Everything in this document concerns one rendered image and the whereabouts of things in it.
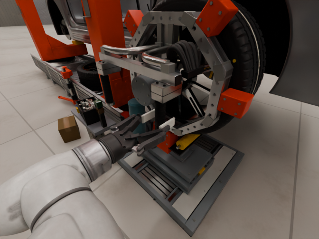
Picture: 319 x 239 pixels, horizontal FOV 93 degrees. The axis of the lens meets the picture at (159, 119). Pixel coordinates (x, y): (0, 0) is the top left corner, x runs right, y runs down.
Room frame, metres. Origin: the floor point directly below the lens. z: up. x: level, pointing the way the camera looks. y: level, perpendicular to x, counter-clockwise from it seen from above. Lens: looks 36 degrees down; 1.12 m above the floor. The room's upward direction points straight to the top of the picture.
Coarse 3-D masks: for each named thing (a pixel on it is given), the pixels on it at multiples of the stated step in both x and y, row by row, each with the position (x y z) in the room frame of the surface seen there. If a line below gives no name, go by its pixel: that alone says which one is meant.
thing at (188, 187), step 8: (144, 152) 0.88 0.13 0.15; (152, 160) 0.78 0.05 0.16; (160, 168) 0.72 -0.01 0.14; (168, 168) 0.71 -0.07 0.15; (208, 168) 0.74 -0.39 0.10; (168, 176) 0.66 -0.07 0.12; (176, 176) 0.65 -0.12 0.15; (200, 176) 0.65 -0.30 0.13; (176, 184) 0.61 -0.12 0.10; (184, 184) 0.58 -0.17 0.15; (192, 184) 0.57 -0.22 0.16; (184, 192) 0.56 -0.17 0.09
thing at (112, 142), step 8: (104, 136) 0.29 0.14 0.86; (112, 136) 0.28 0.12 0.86; (120, 136) 0.31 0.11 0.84; (104, 144) 0.26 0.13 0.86; (112, 144) 0.26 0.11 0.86; (120, 144) 0.27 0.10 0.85; (128, 144) 0.28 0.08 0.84; (112, 152) 0.25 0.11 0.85; (120, 152) 0.26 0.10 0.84; (112, 160) 0.24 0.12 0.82
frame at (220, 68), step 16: (144, 16) 0.75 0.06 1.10; (160, 16) 0.69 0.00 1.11; (176, 16) 0.64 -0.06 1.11; (192, 16) 0.59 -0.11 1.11; (144, 32) 0.77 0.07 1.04; (192, 32) 0.59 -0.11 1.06; (208, 48) 0.54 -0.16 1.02; (224, 64) 0.51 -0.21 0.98; (224, 80) 0.48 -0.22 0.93; (208, 112) 0.51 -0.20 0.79; (176, 128) 0.62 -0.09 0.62; (192, 128) 0.55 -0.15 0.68
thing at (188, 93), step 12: (156, 36) 0.86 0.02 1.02; (180, 36) 0.76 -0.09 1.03; (204, 72) 0.65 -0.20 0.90; (192, 84) 0.69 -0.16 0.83; (180, 96) 0.73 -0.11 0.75; (192, 96) 0.68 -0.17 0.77; (168, 108) 0.81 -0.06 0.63; (180, 108) 0.73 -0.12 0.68; (192, 108) 0.83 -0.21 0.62; (204, 108) 0.79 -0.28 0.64; (180, 120) 0.70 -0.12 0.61; (192, 120) 0.65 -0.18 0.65
